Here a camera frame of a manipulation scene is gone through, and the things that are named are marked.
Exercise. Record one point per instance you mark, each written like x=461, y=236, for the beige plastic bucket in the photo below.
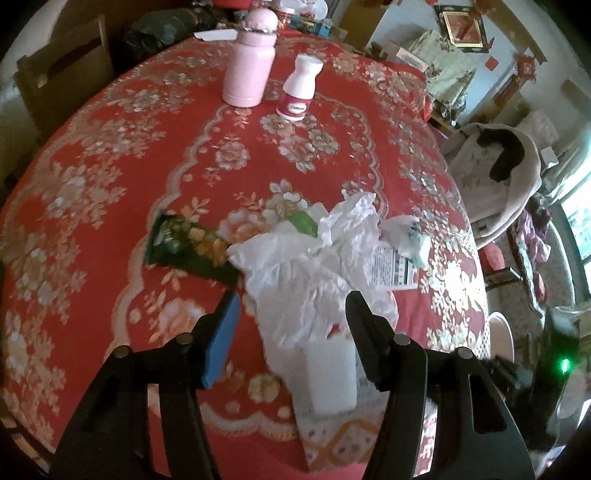
x=501, y=332

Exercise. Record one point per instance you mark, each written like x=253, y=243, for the red knot ornament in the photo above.
x=524, y=69

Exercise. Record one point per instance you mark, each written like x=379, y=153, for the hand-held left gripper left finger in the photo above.
x=221, y=341

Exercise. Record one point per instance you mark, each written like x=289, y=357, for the white tissue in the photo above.
x=351, y=221

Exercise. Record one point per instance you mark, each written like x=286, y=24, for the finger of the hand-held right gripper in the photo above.
x=510, y=376

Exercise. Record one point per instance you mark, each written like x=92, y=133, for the white bottle pink label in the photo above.
x=298, y=87

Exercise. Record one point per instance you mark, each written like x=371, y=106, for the black plastic bag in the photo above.
x=161, y=27

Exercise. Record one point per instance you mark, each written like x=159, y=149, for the black garment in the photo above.
x=505, y=157

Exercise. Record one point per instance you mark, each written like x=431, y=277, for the small wooden chair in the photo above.
x=503, y=279

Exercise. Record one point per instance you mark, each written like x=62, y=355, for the wooden slatted chair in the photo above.
x=69, y=92

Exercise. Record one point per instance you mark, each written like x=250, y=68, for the red floral tablecloth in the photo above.
x=115, y=161

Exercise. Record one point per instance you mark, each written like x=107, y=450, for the pink clothes pile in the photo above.
x=531, y=230

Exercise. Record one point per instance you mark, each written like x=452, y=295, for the dark green snack packet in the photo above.
x=184, y=244

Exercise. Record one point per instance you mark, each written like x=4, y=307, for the floral cover cloth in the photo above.
x=448, y=69

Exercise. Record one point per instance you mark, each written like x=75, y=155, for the pink thermos bottle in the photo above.
x=247, y=69

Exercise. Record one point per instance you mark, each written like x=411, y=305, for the green and white packet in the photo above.
x=304, y=224

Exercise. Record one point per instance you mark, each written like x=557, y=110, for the framed diamond picture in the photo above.
x=461, y=27

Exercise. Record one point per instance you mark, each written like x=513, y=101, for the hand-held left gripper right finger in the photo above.
x=364, y=341

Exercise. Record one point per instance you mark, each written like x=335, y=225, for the printed paper carton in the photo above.
x=392, y=272

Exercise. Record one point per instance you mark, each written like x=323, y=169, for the red seat cushion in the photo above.
x=491, y=258

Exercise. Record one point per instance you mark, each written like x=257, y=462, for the large white plastic bag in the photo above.
x=286, y=277

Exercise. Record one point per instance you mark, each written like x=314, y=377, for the floral sofa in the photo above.
x=565, y=281

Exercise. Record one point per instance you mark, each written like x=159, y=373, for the window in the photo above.
x=581, y=226

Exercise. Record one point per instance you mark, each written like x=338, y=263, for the white plastic shopping bag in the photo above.
x=314, y=7

